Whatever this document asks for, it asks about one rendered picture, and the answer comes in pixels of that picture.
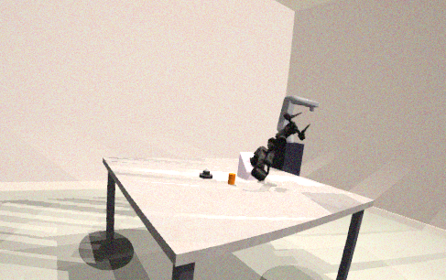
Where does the orange knob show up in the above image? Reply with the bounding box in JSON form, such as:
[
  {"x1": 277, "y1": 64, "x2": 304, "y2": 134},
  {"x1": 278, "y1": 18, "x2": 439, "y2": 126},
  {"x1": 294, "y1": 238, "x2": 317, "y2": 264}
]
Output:
[{"x1": 228, "y1": 173, "x2": 235, "y2": 185}]

